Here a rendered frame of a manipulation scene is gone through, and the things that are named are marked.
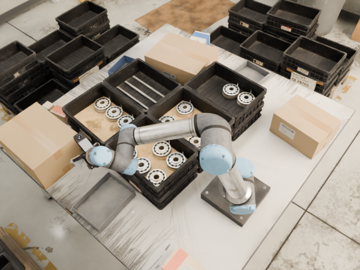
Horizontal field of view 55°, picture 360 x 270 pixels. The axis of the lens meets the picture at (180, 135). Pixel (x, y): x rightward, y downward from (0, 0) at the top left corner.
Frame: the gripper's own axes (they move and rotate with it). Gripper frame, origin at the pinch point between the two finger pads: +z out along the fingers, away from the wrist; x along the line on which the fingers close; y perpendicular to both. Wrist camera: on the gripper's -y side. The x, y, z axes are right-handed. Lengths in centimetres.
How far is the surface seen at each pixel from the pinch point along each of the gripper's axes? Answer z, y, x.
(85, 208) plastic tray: 20.3, 27.1, -12.9
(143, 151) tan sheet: 11.3, 19.2, 28.1
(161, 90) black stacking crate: 33, -2, 66
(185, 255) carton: -24, 63, 7
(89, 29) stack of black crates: 150, -76, 89
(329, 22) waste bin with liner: 87, 40, 296
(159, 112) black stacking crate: 17, 7, 51
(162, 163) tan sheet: 2.2, 28.5, 30.5
